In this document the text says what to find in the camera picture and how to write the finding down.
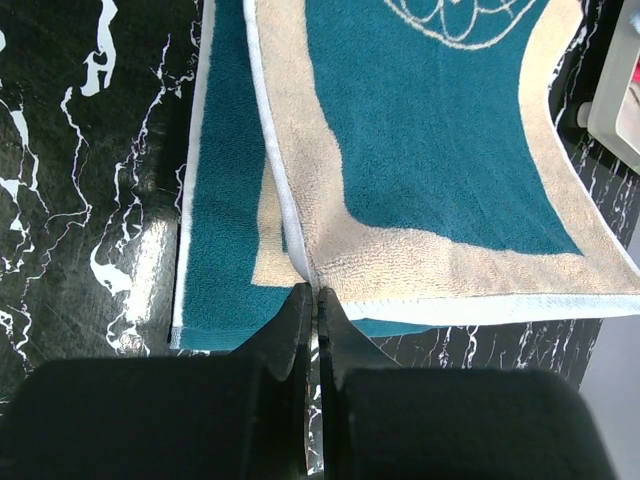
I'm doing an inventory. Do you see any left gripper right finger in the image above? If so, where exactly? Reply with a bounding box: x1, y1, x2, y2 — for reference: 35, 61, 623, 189
317, 288, 615, 479

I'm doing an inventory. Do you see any pink folded towel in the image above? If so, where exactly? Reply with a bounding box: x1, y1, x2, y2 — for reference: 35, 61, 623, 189
628, 60, 640, 107

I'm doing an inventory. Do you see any white plastic tray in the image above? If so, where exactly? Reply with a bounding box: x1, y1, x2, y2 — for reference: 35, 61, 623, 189
587, 1, 639, 172

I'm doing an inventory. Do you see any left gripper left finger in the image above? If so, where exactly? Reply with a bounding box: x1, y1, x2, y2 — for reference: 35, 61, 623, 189
1, 284, 312, 479

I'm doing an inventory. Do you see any black marble pattern mat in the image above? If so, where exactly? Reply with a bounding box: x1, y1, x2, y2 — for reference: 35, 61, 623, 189
0, 0, 640, 476

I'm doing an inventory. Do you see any teal beige bordered towel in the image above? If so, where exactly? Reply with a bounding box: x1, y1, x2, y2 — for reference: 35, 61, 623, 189
171, 1, 639, 351

